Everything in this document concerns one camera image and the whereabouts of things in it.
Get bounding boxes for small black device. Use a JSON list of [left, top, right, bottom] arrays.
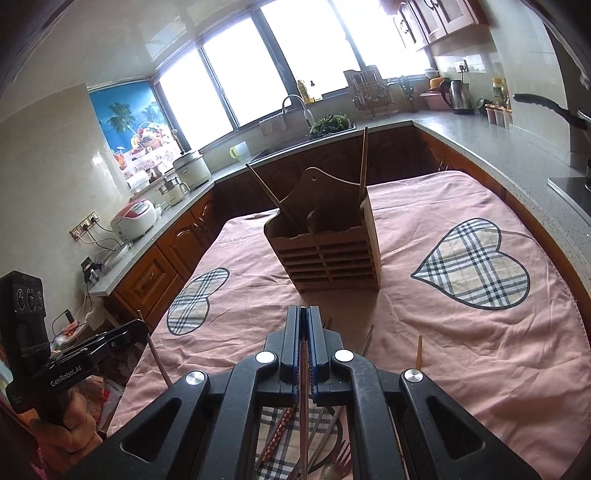
[[80, 256, 105, 284]]

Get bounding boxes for pink tablecloth with plaid hearts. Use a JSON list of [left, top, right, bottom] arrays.
[[106, 170, 583, 480]]

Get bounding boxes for red patterned chopstick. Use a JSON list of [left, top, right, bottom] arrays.
[[255, 406, 295, 468]]

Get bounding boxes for kitchen sink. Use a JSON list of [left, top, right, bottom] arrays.
[[248, 121, 359, 163]]

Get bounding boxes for wooden utensil holder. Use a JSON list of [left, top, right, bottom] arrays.
[[263, 167, 382, 295]]

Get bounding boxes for black wok with handle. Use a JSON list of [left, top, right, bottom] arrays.
[[513, 92, 591, 155]]

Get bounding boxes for red-brown chopstick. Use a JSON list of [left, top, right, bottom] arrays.
[[299, 339, 310, 480]]

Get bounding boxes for wooden lower cabinets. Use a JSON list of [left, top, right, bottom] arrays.
[[90, 124, 511, 326]]

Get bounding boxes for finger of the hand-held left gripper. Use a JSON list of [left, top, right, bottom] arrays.
[[83, 318, 149, 363]]

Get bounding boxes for dark chopsticks pair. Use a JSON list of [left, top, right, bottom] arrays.
[[245, 163, 304, 234]]

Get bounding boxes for wooden upper cabinets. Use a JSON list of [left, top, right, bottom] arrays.
[[392, 0, 491, 54]]

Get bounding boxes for white and red rice cooker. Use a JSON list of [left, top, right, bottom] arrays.
[[110, 199, 162, 241]]

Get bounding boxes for knife holder with tools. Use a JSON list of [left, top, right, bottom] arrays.
[[399, 75, 419, 113]]

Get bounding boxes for tropical wall poster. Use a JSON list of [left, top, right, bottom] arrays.
[[88, 82, 184, 175]]

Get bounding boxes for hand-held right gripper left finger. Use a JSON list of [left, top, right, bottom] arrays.
[[65, 305, 303, 480]]

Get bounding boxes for thin brown chopstick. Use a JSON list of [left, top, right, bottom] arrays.
[[137, 310, 172, 388]]

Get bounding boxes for pink dish cloth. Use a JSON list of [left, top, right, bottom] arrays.
[[259, 115, 287, 137]]

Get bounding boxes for metal dish rack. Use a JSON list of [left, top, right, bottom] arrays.
[[344, 65, 399, 119]]

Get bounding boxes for gas stove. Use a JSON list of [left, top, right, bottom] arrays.
[[547, 159, 591, 205]]

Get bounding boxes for small white electric pot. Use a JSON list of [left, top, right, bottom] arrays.
[[154, 176, 191, 208]]

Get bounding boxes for row of spice jars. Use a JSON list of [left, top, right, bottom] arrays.
[[484, 104, 513, 129]]

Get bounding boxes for green leafy vegetables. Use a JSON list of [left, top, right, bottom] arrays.
[[308, 114, 354, 138]]

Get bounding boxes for curved kitchen faucet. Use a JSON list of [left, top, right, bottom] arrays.
[[281, 95, 313, 136]]

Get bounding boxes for grey kitchen countertop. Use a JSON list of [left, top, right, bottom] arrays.
[[88, 113, 591, 297]]

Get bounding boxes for wall outlet strip with plugs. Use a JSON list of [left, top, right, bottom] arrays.
[[69, 210, 100, 241]]

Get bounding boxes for large white cooker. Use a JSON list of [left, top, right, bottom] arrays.
[[172, 150, 213, 191]]

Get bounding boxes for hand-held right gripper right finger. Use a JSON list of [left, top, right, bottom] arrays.
[[305, 305, 543, 480]]

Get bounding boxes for pink basin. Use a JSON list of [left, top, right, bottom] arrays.
[[419, 90, 451, 111]]

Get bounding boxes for person's left hand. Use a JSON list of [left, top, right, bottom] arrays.
[[27, 390, 106, 468]]

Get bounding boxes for range hood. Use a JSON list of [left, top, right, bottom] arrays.
[[526, 0, 591, 114]]

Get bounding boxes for grey chopstick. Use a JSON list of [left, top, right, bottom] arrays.
[[308, 408, 335, 462], [314, 406, 345, 455]]

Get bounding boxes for large kitchen window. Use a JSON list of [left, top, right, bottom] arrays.
[[152, 0, 437, 154]]

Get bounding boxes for steel electric kettle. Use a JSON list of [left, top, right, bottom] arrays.
[[439, 78, 476, 116]]

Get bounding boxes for wooden cabinets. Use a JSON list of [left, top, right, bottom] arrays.
[[392, 0, 491, 54], [90, 124, 511, 326]]

